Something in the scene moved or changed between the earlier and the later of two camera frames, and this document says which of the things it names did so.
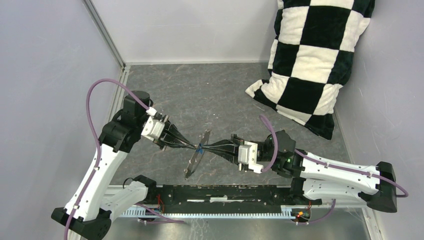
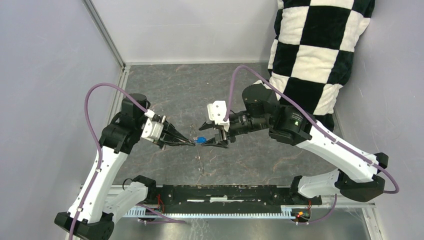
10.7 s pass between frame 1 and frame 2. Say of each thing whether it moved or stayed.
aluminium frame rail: stayed
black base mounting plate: stayed
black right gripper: moved
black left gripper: stayed
